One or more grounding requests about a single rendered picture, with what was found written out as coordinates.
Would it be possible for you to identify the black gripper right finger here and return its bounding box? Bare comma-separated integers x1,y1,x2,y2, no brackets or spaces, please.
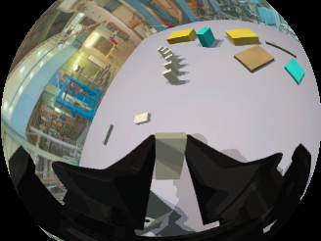
184,135,283,225

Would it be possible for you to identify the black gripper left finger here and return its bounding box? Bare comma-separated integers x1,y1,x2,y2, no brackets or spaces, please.
51,135,157,230

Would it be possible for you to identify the yellow flat block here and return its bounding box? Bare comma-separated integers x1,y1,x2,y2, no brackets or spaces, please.
165,29,196,45
226,29,259,46

